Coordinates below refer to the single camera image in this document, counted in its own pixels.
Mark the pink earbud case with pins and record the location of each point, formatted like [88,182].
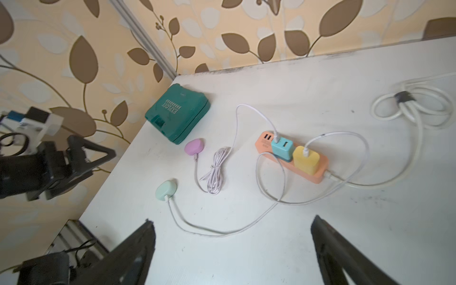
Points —
[194,147]

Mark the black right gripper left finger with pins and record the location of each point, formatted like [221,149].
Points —
[127,264]

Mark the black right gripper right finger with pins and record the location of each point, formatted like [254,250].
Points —
[338,258]

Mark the mint green earbud case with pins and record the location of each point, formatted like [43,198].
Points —
[166,190]

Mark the green plastic tool case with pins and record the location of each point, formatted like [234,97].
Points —
[177,112]

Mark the aluminium frame post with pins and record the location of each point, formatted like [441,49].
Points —
[143,37]

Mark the white charging cable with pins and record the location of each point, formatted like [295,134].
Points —
[213,180]

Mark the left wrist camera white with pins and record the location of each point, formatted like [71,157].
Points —
[27,130]

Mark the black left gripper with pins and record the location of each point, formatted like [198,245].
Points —
[51,172]

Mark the yellow charger plug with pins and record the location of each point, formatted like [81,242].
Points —
[306,160]

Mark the pink power strip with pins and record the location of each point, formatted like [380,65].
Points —
[263,145]

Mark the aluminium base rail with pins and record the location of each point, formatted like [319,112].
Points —
[73,235]

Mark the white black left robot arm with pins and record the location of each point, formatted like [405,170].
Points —
[29,227]

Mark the teal charger plug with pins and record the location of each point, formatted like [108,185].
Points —
[283,148]

